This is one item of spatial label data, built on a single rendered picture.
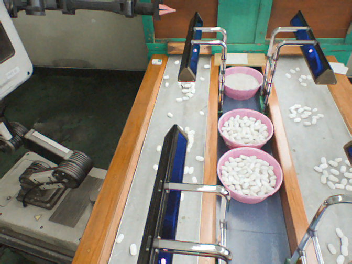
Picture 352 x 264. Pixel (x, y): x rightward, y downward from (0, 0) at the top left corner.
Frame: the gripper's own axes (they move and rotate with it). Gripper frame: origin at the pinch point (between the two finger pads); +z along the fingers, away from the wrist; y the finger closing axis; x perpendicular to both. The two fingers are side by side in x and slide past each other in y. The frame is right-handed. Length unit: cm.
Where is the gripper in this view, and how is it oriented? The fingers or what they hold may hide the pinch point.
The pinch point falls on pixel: (173, 10)
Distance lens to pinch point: 149.3
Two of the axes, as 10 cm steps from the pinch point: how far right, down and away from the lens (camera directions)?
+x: -2.9, 3.8, -8.8
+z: 9.6, 1.6, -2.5
